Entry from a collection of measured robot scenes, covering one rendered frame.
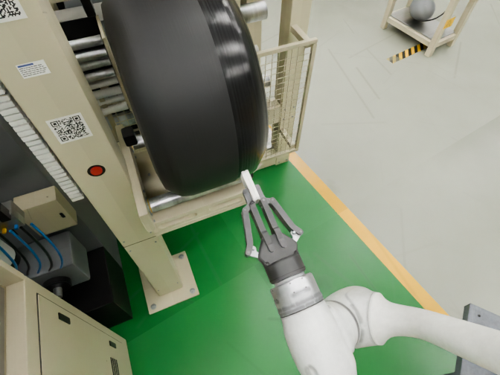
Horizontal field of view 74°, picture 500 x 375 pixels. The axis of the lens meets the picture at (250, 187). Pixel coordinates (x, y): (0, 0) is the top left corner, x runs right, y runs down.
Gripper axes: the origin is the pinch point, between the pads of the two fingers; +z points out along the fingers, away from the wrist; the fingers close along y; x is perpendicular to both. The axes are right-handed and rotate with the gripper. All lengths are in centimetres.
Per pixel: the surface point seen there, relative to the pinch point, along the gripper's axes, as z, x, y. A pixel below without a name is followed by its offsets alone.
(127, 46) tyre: 31.2, -13.2, 14.5
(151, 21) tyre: 33.9, -15.3, 8.6
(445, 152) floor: 17, 128, -171
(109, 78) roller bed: 65, 33, 23
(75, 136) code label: 29.0, 7.8, 32.6
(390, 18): 162, 155, -228
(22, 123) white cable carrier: 32, 2, 41
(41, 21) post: 36.0, -18.0, 27.2
